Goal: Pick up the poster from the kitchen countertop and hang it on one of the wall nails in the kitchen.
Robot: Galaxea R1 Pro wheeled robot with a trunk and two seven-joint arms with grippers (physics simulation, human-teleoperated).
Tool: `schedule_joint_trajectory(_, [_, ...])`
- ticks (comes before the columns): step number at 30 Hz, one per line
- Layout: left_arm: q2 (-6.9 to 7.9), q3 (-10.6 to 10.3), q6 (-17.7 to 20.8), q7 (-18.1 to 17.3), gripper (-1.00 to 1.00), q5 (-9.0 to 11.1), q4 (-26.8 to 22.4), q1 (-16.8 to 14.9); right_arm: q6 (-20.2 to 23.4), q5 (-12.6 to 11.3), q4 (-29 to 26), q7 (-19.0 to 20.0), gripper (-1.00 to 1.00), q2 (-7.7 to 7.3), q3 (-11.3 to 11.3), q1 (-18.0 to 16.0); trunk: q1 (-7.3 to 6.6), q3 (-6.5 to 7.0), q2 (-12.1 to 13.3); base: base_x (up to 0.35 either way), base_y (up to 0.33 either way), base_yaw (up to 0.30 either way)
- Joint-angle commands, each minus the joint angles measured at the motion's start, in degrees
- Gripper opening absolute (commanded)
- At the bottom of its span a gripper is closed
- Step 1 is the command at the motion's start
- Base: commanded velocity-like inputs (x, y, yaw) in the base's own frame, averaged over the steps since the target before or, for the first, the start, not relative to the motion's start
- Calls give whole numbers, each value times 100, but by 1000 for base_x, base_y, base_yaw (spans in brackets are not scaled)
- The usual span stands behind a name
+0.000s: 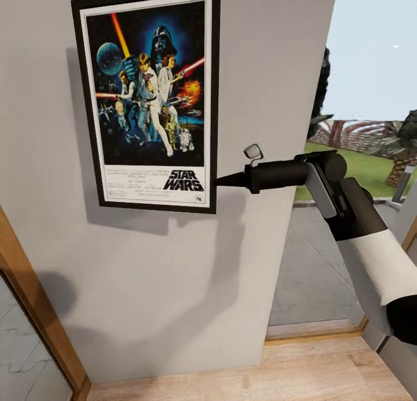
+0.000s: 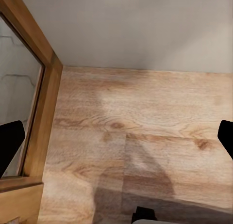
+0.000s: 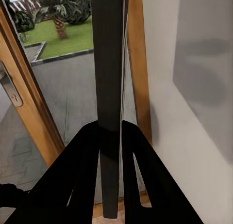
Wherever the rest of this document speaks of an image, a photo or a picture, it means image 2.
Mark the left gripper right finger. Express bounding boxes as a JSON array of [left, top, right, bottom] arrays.
[[217, 120, 233, 159]]

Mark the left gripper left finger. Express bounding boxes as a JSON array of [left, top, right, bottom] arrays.
[[0, 120, 25, 178]]

